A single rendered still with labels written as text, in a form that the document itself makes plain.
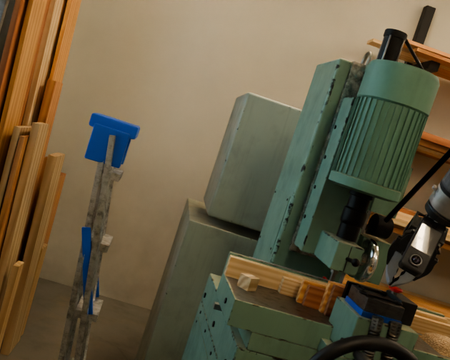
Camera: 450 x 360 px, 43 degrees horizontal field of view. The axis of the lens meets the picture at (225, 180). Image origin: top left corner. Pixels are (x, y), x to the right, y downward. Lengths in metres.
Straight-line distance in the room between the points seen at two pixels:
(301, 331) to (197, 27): 2.65
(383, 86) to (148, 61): 2.44
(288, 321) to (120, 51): 2.66
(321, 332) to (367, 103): 0.53
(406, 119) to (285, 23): 2.44
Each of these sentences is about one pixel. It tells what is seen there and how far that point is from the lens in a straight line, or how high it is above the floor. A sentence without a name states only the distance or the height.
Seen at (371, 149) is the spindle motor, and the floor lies 1.30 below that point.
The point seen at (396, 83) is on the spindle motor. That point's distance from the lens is 1.36.
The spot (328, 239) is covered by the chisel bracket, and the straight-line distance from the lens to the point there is 1.44.
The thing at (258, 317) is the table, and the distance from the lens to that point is 1.26.
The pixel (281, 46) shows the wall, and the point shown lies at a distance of 3.70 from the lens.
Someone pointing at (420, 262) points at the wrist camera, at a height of 1.11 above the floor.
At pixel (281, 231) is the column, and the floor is 1.02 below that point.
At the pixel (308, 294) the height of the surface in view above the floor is 0.93.
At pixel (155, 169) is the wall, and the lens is 3.63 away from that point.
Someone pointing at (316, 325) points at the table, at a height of 0.89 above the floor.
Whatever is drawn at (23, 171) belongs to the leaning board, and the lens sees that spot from 2.34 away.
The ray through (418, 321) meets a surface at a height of 0.93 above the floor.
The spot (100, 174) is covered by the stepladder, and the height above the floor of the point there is 0.97.
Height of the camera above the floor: 1.22
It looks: 4 degrees down
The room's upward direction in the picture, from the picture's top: 18 degrees clockwise
